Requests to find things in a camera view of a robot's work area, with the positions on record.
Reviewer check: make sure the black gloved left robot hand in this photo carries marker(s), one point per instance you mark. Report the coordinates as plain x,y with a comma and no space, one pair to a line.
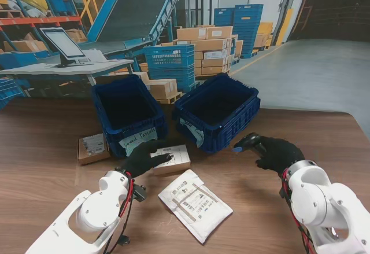
141,160

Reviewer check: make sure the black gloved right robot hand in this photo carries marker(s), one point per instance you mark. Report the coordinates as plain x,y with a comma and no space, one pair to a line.
280,155

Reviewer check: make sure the black and blue barcode scanner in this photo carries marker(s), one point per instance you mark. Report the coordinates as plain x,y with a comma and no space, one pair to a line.
248,141

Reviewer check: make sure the cardboard box with large label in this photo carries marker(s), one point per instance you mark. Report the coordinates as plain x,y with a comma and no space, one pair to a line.
179,162

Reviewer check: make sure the white padded mailer bag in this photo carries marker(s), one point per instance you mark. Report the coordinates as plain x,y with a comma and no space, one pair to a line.
202,216

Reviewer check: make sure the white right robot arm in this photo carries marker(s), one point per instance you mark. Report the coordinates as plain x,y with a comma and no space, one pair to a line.
315,196

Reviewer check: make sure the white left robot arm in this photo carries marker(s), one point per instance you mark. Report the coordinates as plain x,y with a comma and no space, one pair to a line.
95,207

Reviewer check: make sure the paper label boxed parcels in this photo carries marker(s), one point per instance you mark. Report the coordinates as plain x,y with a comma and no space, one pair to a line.
136,139

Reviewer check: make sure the small flat cardboard box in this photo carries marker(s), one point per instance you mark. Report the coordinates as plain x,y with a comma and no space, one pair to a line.
91,150

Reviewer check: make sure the blue bin labelled boxed parcels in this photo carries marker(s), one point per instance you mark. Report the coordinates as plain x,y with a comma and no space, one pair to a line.
127,109

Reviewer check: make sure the paper label bagged parcels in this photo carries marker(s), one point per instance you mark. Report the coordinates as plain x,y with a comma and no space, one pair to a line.
199,136

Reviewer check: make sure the blue bin labelled bagged parcels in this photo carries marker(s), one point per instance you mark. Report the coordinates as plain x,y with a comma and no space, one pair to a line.
219,106

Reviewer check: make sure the printed warehouse backdrop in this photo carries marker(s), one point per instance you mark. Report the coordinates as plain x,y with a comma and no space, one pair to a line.
173,19

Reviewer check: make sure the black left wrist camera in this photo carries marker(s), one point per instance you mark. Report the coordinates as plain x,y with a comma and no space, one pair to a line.
140,193

